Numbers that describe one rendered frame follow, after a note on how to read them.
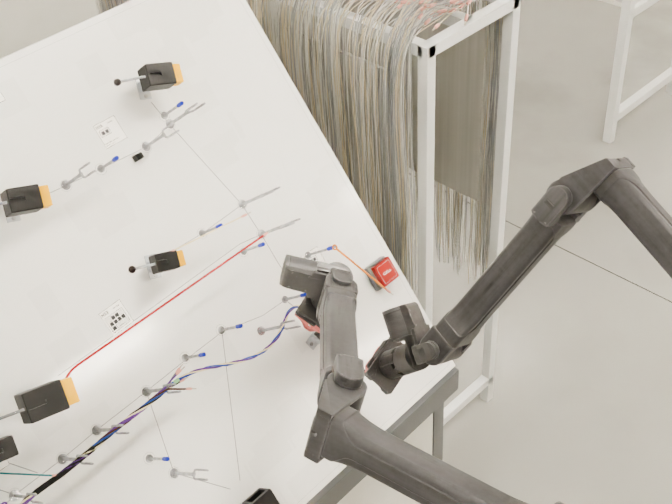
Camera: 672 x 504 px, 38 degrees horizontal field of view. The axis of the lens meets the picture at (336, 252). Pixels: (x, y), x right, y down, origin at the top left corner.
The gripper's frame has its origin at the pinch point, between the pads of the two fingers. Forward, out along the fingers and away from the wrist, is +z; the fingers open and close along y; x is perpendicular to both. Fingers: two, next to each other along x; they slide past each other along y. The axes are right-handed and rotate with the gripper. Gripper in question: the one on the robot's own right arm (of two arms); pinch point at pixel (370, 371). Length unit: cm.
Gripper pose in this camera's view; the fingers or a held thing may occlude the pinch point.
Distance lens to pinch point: 199.7
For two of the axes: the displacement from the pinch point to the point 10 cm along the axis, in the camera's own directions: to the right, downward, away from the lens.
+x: 7.3, 6.6, 1.6
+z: -4.3, 2.7, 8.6
